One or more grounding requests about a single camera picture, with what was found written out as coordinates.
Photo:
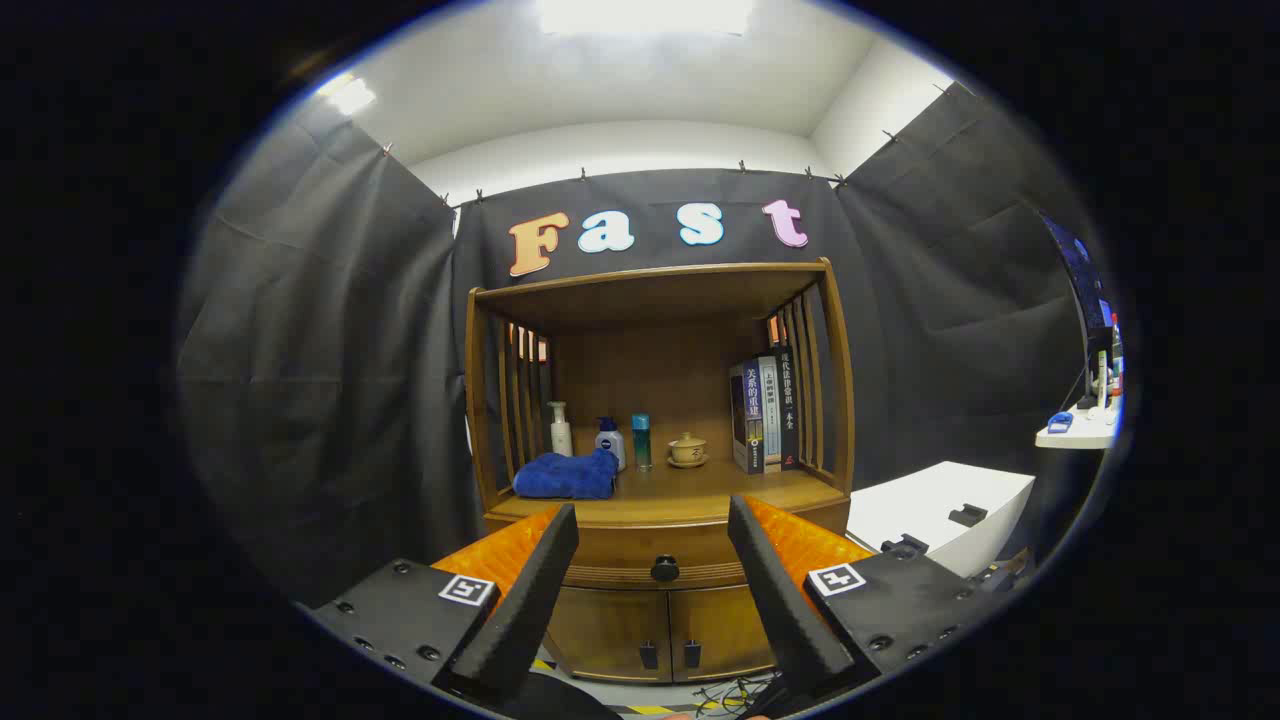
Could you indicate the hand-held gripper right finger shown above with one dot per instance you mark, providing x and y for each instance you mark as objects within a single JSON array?
[{"x": 780, "y": 600}]

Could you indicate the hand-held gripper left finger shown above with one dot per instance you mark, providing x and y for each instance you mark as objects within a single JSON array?
[{"x": 530, "y": 600}]

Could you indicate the wooden drawer with black knob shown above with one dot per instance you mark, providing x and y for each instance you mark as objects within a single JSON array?
[{"x": 650, "y": 545}]

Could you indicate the wooden cabinet door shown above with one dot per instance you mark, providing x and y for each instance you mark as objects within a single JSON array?
[
  {"x": 720, "y": 625},
  {"x": 610, "y": 630}
]

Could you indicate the wooden countertop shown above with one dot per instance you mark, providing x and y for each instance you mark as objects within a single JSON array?
[{"x": 690, "y": 495}]

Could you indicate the wooden cabinet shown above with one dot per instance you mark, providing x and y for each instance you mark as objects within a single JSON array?
[{"x": 660, "y": 380}]

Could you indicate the blue towel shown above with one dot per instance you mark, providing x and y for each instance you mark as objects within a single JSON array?
[{"x": 565, "y": 478}]

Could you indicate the white pump bottle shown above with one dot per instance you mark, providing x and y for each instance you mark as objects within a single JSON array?
[{"x": 561, "y": 438}]

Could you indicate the white bottle with blue cap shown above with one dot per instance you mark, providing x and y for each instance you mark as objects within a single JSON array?
[{"x": 611, "y": 445}]

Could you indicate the beige lidded teacup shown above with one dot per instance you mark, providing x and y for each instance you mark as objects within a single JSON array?
[{"x": 688, "y": 450}]

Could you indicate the dark cover book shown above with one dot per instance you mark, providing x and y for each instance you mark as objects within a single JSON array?
[{"x": 750, "y": 420}]

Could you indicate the white spine book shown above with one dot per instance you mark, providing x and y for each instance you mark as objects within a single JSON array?
[{"x": 771, "y": 410}]

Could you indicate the teal glass bottle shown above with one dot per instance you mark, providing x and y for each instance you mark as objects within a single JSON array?
[{"x": 641, "y": 440}]

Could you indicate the small blue object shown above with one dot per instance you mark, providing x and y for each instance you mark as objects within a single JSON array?
[{"x": 1060, "y": 421}]

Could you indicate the white side table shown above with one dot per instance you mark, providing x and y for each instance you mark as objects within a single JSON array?
[{"x": 1085, "y": 435}]

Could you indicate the small ceiling light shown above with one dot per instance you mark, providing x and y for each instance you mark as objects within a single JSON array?
[{"x": 348, "y": 95}]

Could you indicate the large ceiling light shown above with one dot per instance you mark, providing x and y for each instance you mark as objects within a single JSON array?
[{"x": 645, "y": 15}]

